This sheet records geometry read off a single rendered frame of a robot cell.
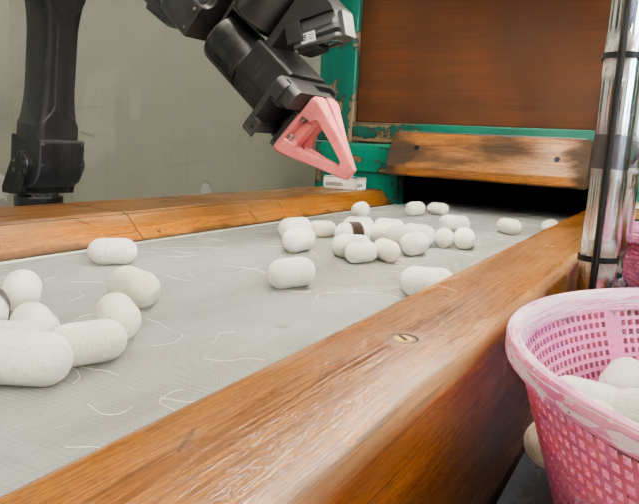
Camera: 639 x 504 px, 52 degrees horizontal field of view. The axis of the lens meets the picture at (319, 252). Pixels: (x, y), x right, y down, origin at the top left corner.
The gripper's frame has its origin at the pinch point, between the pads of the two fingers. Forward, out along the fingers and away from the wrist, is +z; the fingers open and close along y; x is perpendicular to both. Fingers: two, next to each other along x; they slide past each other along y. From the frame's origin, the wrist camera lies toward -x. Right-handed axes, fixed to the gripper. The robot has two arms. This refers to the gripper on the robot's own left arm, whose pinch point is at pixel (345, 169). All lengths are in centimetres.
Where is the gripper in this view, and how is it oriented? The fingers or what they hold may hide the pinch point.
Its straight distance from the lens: 63.8
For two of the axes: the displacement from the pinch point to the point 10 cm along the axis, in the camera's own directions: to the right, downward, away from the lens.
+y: 4.8, -1.2, 8.7
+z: 6.3, 7.4, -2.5
